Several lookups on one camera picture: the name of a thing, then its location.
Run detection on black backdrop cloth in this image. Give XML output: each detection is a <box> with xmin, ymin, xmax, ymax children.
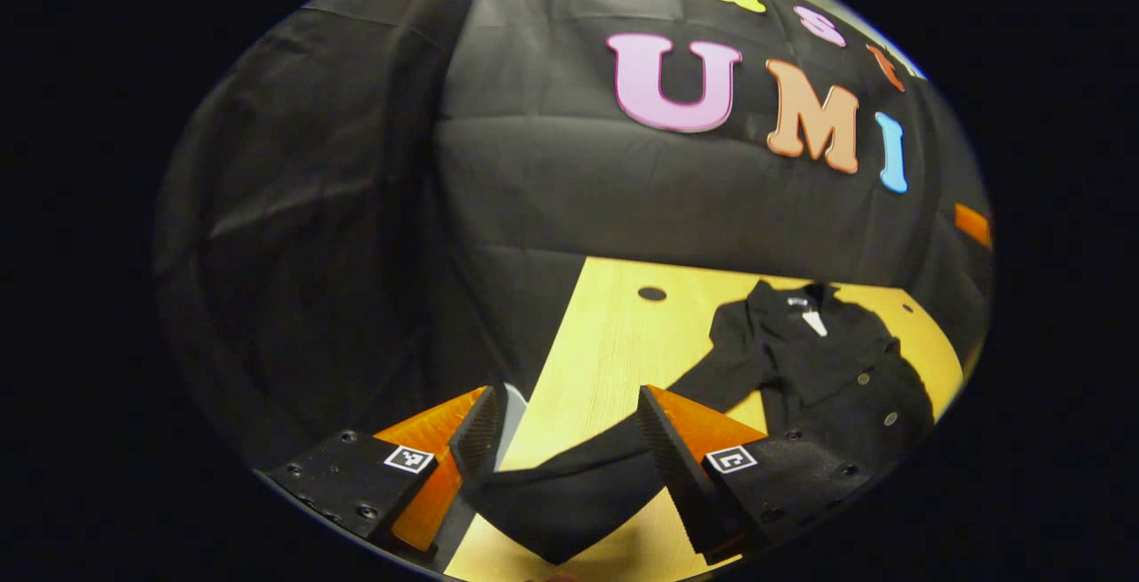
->
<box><xmin>153</xmin><ymin>0</ymin><xmax>993</xmax><ymax>476</ymax></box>

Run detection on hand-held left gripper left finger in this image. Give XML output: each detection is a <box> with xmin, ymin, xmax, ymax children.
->
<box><xmin>258</xmin><ymin>384</ymin><xmax>510</xmax><ymax>561</ymax></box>

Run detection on black shirt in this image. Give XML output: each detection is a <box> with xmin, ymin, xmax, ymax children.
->
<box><xmin>463</xmin><ymin>279</ymin><xmax>937</xmax><ymax>565</ymax></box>

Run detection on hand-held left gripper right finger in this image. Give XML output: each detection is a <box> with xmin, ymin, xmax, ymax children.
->
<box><xmin>635</xmin><ymin>384</ymin><xmax>882</xmax><ymax>565</ymax></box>

